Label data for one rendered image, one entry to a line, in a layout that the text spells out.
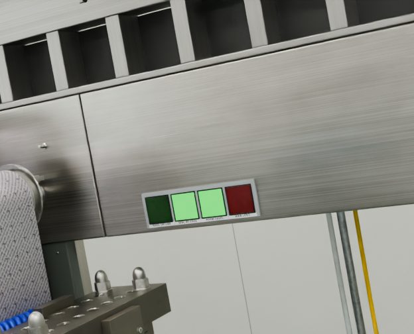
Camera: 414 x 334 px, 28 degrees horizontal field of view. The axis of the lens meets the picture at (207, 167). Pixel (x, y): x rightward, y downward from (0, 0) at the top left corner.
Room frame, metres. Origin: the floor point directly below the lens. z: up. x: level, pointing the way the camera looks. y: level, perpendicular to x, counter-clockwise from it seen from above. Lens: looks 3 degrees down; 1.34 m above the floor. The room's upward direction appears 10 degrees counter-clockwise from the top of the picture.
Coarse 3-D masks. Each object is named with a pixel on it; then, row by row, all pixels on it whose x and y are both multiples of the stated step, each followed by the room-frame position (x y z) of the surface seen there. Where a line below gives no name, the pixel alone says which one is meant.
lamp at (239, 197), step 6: (240, 186) 1.54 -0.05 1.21; (246, 186) 1.53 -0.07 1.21; (228, 192) 1.55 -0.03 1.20; (234, 192) 1.54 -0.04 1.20; (240, 192) 1.54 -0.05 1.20; (246, 192) 1.53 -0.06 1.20; (228, 198) 1.55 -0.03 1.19; (234, 198) 1.54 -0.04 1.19; (240, 198) 1.54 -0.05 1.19; (246, 198) 1.53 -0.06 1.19; (234, 204) 1.55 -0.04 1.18; (240, 204) 1.54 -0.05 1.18; (246, 204) 1.53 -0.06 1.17; (252, 204) 1.53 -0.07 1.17; (234, 210) 1.55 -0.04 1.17; (240, 210) 1.54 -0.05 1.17; (246, 210) 1.53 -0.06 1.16; (252, 210) 1.53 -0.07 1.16
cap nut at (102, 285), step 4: (96, 272) 1.71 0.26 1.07; (100, 272) 1.70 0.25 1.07; (104, 272) 1.71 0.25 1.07; (96, 276) 1.70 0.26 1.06; (100, 276) 1.70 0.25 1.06; (104, 276) 1.70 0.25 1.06; (96, 280) 1.70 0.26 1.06; (100, 280) 1.70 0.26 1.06; (104, 280) 1.70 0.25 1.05; (108, 280) 1.71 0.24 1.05; (96, 284) 1.70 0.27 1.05; (100, 284) 1.70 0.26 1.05; (104, 284) 1.70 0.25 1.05; (108, 284) 1.70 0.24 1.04; (96, 288) 1.70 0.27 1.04; (100, 288) 1.70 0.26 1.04; (104, 288) 1.70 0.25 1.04; (108, 288) 1.70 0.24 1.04; (96, 292) 1.70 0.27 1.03; (100, 292) 1.69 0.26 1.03; (104, 292) 1.69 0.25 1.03
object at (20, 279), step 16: (32, 224) 1.65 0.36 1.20; (0, 240) 1.57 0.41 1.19; (16, 240) 1.61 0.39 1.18; (32, 240) 1.65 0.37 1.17; (0, 256) 1.56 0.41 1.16; (16, 256) 1.60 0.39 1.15; (32, 256) 1.64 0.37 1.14; (0, 272) 1.56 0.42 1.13; (16, 272) 1.59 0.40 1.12; (32, 272) 1.63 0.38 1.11; (0, 288) 1.55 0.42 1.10; (16, 288) 1.59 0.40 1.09; (32, 288) 1.62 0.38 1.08; (48, 288) 1.67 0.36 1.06; (0, 304) 1.54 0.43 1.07; (16, 304) 1.58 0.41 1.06; (32, 304) 1.62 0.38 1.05; (0, 320) 1.54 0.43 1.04
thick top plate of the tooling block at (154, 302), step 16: (112, 288) 1.72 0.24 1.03; (128, 288) 1.69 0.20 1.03; (160, 288) 1.66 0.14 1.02; (80, 304) 1.61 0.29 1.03; (96, 304) 1.58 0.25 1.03; (112, 304) 1.56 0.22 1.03; (128, 304) 1.56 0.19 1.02; (144, 304) 1.60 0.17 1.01; (160, 304) 1.65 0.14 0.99; (48, 320) 1.51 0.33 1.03; (64, 320) 1.49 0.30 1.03; (80, 320) 1.46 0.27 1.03; (96, 320) 1.47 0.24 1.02; (144, 320) 1.59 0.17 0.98
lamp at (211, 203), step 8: (200, 192) 1.58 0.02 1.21; (208, 192) 1.57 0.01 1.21; (216, 192) 1.56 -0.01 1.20; (200, 200) 1.58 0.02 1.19; (208, 200) 1.57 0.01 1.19; (216, 200) 1.56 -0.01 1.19; (208, 208) 1.57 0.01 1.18; (216, 208) 1.56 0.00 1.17; (224, 208) 1.56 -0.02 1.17; (208, 216) 1.57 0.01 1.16
